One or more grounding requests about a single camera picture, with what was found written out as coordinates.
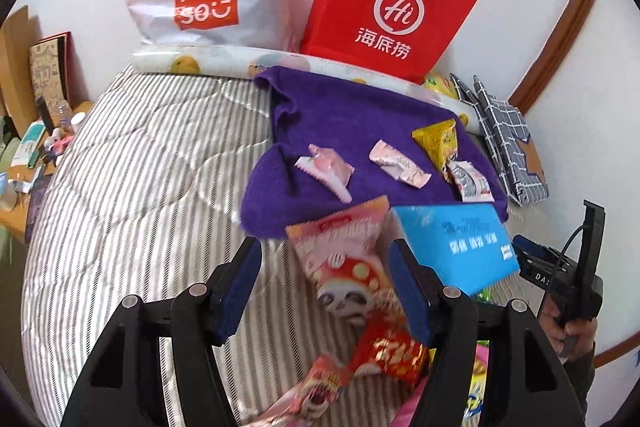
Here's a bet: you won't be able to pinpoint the white red snack packet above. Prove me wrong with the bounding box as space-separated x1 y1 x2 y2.
447 160 495 202

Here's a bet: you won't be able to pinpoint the yellow snack packet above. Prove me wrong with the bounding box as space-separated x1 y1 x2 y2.
411 119 458 183

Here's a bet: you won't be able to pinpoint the red gold snack packet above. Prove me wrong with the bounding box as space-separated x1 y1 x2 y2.
348 319 430 386

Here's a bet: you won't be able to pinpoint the light pink candy packet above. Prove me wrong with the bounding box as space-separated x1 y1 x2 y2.
369 140 431 190

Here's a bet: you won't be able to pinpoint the panda mushroom snack bag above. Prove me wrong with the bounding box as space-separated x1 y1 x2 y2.
286 196 406 326

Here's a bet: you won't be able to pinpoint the pink bear snack packet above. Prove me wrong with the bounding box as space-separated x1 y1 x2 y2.
248 353 352 427

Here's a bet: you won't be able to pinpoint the pink peach pastry packet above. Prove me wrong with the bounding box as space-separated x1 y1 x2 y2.
294 144 355 204

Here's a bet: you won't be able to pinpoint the green snack packet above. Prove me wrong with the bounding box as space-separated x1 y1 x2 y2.
474 287 491 303

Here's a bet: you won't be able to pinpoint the pink yellow snack bag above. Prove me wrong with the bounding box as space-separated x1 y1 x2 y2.
390 340 489 427

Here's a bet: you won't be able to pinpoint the person's right hand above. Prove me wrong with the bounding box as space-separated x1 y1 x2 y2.
538 297 598 361

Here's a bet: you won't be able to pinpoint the blue tissue pack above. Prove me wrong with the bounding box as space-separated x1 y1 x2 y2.
390 202 518 296

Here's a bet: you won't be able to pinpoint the grey checked star cloth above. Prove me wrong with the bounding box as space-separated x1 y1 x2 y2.
449 74 549 206

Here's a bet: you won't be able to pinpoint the yellow chips bag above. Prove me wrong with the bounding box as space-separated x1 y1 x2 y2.
423 72 459 100

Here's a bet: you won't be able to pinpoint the striped quilted bedspread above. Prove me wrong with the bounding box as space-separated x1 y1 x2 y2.
22 65 547 427

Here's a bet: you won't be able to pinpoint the purple towel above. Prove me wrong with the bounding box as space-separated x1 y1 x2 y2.
240 65 510 241

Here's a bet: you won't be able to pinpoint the cluttered bedside table items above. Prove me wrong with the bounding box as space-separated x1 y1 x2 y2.
0 95 91 249

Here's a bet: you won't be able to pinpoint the red paper shopping bag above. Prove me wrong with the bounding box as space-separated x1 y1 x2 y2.
300 0 478 83

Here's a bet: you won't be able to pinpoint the wooden headboard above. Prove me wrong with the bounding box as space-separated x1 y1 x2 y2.
1 5 38 136

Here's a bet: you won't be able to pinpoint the brown patterned book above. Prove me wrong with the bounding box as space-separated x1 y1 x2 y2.
29 31 73 115

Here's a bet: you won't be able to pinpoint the brown wooden door frame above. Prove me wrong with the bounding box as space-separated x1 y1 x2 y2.
509 0 596 114

